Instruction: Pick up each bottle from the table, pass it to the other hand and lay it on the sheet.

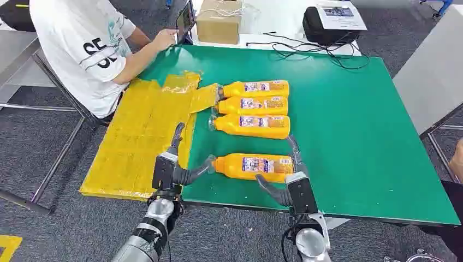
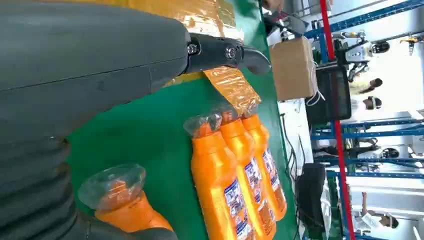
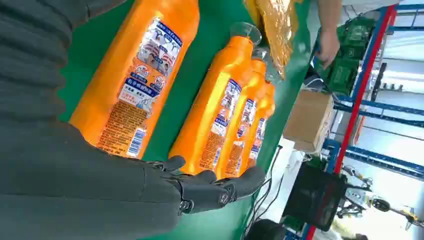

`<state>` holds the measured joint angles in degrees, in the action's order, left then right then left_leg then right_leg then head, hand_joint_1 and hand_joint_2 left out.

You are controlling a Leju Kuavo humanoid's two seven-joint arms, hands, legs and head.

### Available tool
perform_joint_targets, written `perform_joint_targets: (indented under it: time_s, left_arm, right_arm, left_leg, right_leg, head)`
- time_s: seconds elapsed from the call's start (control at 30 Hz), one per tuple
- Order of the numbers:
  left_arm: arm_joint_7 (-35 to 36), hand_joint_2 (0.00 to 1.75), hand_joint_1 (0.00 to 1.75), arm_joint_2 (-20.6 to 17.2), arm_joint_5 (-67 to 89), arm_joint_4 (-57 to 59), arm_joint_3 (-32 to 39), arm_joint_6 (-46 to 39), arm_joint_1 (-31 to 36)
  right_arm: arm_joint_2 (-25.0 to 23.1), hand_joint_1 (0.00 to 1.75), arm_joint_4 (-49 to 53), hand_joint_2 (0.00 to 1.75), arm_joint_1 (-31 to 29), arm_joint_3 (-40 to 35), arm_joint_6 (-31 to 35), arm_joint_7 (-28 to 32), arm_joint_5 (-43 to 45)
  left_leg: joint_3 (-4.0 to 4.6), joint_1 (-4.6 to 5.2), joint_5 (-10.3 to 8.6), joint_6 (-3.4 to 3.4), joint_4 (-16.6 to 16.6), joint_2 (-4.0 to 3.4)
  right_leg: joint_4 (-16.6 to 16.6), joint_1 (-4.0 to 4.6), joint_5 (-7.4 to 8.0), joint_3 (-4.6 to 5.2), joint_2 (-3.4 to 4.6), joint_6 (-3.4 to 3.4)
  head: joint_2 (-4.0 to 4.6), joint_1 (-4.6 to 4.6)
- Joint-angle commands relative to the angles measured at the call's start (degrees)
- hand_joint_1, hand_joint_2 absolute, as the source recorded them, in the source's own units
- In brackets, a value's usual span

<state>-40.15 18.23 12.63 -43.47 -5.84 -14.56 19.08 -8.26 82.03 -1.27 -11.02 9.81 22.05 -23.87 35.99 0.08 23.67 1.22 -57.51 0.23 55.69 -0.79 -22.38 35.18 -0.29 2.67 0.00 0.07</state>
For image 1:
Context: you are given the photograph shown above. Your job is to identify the black tablet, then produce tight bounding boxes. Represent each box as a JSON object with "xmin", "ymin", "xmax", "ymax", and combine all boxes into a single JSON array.
[{"xmin": 175, "ymin": 0, "xmax": 198, "ymax": 45}]

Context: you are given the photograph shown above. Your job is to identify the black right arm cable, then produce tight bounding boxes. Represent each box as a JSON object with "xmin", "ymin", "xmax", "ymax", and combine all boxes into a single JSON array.
[{"xmin": 281, "ymin": 215, "xmax": 301, "ymax": 262}]

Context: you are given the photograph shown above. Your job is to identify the white table foot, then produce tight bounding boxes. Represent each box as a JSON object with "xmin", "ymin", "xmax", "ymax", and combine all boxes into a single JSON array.
[{"xmin": 324, "ymin": 216, "xmax": 351, "ymax": 231}]

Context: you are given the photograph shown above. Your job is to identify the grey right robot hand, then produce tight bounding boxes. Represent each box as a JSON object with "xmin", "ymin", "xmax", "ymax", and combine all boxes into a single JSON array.
[{"xmin": 255, "ymin": 135, "xmax": 319, "ymax": 217}]

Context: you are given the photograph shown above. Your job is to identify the grey desk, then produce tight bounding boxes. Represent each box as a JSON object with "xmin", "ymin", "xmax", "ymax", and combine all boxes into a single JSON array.
[{"xmin": 0, "ymin": 28, "xmax": 41, "ymax": 91}]

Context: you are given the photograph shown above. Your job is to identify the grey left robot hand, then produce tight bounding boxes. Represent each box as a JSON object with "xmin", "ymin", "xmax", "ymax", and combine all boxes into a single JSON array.
[{"xmin": 152, "ymin": 122, "xmax": 217, "ymax": 191}]

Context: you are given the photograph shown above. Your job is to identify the steel desk frame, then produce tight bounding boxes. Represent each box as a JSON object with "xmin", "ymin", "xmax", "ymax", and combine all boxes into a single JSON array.
[{"xmin": 0, "ymin": 47, "xmax": 100, "ymax": 216}]

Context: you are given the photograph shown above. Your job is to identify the white string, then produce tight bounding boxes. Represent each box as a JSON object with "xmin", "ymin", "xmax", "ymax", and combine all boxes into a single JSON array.
[{"xmin": 200, "ymin": 3, "xmax": 262, "ymax": 20}]

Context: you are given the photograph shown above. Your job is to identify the white table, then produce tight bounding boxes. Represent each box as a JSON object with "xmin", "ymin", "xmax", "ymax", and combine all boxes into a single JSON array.
[{"xmin": 189, "ymin": 0, "xmax": 363, "ymax": 57}]

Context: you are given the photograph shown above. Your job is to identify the green table mat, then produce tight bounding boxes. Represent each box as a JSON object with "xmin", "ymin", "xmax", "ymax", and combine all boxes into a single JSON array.
[{"xmin": 139, "ymin": 44, "xmax": 461, "ymax": 227}]

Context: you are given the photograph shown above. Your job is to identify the grey table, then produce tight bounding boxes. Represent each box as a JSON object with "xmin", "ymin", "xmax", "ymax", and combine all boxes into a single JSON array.
[{"xmin": 392, "ymin": 3, "xmax": 463, "ymax": 136}]

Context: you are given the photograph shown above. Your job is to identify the steel table frame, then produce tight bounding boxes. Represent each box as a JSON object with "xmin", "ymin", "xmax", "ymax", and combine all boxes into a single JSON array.
[{"xmin": 419, "ymin": 105, "xmax": 463, "ymax": 185}]

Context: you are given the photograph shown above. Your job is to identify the black chair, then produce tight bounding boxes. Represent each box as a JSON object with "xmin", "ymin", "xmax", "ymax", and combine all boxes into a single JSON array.
[{"xmin": 0, "ymin": 0, "xmax": 37, "ymax": 33}]

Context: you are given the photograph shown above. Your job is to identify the blue metal frame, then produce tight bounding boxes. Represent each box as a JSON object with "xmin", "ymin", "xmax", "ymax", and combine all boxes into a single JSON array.
[{"xmin": 419, "ymin": 0, "xmax": 455, "ymax": 20}]

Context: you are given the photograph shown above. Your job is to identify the brown cardboard box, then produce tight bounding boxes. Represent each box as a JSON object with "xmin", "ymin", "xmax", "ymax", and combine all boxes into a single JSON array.
[{"xmin": 195, "ymin": 0, "xmax": 244, "ymax": 45}]

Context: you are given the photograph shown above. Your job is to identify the person's right hand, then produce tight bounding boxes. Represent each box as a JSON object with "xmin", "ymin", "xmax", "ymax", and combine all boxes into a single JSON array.
[{"xmin": 153, "ymin": 28, "xmax": 180, "ymax": 52}]

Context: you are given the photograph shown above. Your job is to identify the orange drink bottle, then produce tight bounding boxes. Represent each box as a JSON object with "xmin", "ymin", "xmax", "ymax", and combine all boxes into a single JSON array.
[
  {"xmin": 212, "ymin": 95, "xmax": 289, "ymax": 116},
  {"xmin": 208, "ymin": 114, "xmax": 291, "ymax": 140},
  {"xmin": 207, "ymin": 153, "xmax": 295, "ymax": 184},
  {"xmin": 217, "ymin": 80, "xmax": 290, "ymax": 99}
]

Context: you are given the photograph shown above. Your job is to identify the yellow sheet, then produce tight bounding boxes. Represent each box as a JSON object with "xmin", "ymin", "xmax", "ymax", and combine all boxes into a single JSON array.
[{"xmin": 79, "ymin": 71, "xmax": 220, "ymax": 202}]

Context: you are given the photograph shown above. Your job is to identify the printed paper sheet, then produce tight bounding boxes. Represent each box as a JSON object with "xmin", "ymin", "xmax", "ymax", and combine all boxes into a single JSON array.
[{"xmin": 315, "ymin": 3, "xmax": 368, "ymax": 32}]

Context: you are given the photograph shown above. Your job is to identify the black bag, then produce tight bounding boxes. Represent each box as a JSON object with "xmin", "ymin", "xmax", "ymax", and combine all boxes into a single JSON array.
[{"xmin": 302, "ymin": 6, "xmax": 361, "ymax": 46}]

